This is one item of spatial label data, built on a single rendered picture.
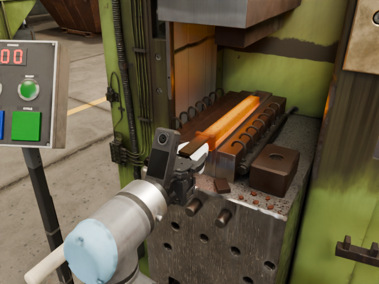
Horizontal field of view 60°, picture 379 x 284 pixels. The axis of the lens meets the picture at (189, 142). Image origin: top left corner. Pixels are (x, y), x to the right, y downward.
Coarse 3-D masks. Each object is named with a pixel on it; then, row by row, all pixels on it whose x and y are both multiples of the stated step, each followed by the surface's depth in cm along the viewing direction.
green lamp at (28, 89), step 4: (24, 84) 86; (28, 84) 86; (32, 84) 85; (20, 88) 86; (24, 88) 86; (28, 88) 85; (32, 88) 85; (36, 88) 85; (24, 92) 86; (28, 92) 85; (32, 92) 85; (24, 96) 86; (28, 96) 85; (32, 96) 85
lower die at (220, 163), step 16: (224, 96) 112; (240, 96) 109; (272, 96) 108; (208, 112) 100; (224, 112) 98; (256, 112) 97; (272, 112) 97; (192, 128) 90; (240, 128) 88; (224, 144) 80; (240, 144) 80; (208, 160) 80; (224, 160) 78; (240, 160) 80; (224, 176) 80
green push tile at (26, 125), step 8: (16, 112) 85; (24, 112) 85; (32, 112) 85; (40, 112) 85; (16, 120) 85; (24, 120) 85; (32, 120) 85; (40, 120) 85; (16, 128) 85; (24, 128) 85; (32, 128) 85; (40, 128) 85; (16, 136) 85; (24, 136) 85; (32, 136) 85; (40, 136) 85
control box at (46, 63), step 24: (0, 48) 86; (24, 48) 86; (48, 48) 86; (0, 72) 87; (24, 72) 86; (48, 72) 86; (0, 96) 86; (48, 96) 85; (48, 120) 85; (0, 144) 86; (24, 144) 86; (48, 144) 85
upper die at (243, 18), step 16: (160, 0) 69; (176, 0) 67; (192, 0) 65; (208, 0) 64; (224, 0) 62; (240, 0) 60; (256, 0) 64; (272, 0) 72; (288, 0) 82; (160, 16) 70; (176, 16) 68; (192, 16) 67; (208, 16) 65; (224, 16) 63; (240, 16) 62; (256, 16) 66; (272, 16) 75
